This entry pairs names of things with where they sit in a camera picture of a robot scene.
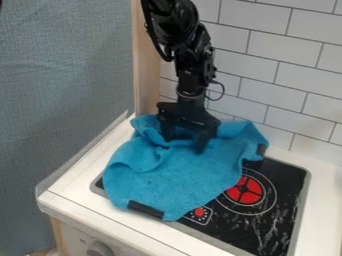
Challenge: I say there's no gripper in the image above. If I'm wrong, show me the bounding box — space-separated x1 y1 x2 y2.
154 89 222 155

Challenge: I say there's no blue cloth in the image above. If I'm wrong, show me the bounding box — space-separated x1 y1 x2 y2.
101 113 272 222

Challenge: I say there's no toy stove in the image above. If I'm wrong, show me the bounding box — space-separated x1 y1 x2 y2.
88 157 313 256

